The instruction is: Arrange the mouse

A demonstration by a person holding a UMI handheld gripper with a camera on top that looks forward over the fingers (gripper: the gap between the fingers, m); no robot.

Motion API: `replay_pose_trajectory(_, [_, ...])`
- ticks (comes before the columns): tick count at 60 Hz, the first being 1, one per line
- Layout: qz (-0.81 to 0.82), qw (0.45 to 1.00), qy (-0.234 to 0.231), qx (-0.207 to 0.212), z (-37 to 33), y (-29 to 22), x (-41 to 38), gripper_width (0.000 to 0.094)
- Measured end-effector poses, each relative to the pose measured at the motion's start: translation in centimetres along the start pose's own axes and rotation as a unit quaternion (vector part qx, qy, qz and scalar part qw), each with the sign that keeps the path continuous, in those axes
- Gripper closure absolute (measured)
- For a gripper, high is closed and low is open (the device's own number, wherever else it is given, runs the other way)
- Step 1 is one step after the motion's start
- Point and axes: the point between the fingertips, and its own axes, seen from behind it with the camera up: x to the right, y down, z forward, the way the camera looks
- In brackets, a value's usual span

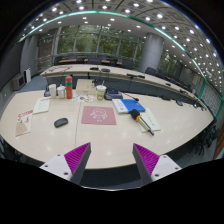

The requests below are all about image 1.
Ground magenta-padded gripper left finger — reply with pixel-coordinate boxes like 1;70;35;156
39;142;92;186

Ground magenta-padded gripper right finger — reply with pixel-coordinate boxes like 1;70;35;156
132;143;183;186

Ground black computer mouse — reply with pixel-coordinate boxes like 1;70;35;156
53;117;69;129

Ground pink mouse pad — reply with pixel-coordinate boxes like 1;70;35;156
81;105;117;126

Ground white notebook with green edge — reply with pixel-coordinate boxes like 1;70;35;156
135;107;162;133

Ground black handheld microphone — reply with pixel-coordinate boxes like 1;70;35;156
129;108;155;136

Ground blue and white book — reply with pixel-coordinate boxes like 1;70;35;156
111;98;147;114

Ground red and white leaflet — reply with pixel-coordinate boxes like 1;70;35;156
14;109;34;138

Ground white paper leaflet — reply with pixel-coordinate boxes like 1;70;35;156
32;96;52;115

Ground white cup with lid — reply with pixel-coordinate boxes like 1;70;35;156
56;84;67;99

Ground printed paper cup with straw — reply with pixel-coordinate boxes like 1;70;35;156
95;84;107;101

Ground red bottle with green band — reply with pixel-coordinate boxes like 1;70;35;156
64;75;74;100

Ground dark conference microphone unit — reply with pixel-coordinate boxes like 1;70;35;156
104;89;140;102

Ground long curved conference table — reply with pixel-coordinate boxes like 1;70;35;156
39;63;205;102

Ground dark office chairs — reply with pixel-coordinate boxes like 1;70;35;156
66;53;203;96

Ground ceiling lights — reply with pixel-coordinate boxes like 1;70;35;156
19;0;221;81

